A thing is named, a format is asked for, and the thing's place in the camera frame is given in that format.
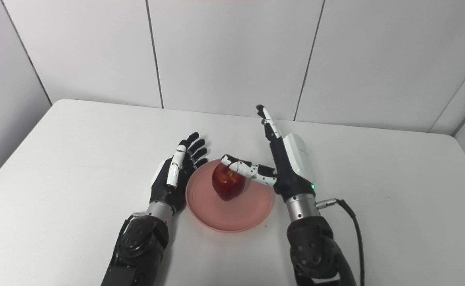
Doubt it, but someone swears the pink round plate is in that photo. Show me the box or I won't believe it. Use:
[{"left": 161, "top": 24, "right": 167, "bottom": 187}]
[{"left": 185, "top": 159, "right": 275, "bottom": 233}]

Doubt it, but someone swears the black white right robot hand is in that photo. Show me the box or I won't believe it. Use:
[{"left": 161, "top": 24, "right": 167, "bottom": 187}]
[{"left": 221, "top": 104, "right": 316, "bottom": 203}]

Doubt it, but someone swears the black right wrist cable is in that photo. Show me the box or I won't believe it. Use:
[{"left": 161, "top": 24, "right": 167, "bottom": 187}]
[{"left": 316, "top": 199, "right": 365, "bottom": 286}]

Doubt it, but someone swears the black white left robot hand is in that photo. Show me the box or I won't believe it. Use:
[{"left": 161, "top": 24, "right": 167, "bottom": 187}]
[{"left": 149, "top": 132, "right": 209, "bottom": 213}]

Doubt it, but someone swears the red apple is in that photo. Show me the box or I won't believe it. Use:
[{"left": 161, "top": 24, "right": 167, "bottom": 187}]
[{"left": 211, "top": 163, "right": 246, "bottom": 201}]

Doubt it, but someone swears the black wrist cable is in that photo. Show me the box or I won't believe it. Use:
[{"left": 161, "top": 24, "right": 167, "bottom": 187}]
[
  {"left": 316, "top": 199, "right": 365, "bottom": 286},
  {"left": 114, "top": 213, "right": 143, "bottom": 259}
]

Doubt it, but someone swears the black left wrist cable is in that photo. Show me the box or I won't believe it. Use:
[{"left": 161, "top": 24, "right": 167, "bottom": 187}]
[{"left": 114, "top": 213, "right": 143, "bottom": 259}]

